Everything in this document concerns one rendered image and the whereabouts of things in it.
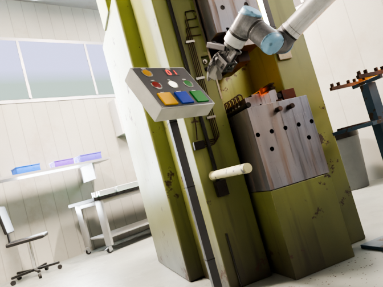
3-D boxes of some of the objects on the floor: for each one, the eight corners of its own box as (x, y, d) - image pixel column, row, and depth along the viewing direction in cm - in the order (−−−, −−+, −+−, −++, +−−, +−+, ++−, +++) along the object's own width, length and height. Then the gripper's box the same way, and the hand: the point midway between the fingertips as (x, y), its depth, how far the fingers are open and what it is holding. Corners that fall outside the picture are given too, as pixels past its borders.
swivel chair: (49, 267, 479) (33, 199, 486) (69, 267, 439) (51, 192, 446) (2, 285, 439) (-15, 210, 446) (19, 287, 400) (0, 204, 406)
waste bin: (381, 180, 451) (363, 124, 456) (363, 189, 415) (345, 130, 421) (340, 187, 487) (325, 135, 492) (321, 196, 452) (305, 141, 457)
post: (229, 311, 178) (168, 90, 186) (221, 315, 176) (161, 91, 185) (225, 309, 181) (166, 92, 190) (218, 312, 180) (159, 93, 188)
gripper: (232, 50, 160) (209, 90, 172) (246, 51, 166) (222, 89, 178) (220, 39, 163) (198, 77, 176) (234, 39, 170) (211, 77, 182)
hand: (208, 77), depth 178 cm, fingers closed
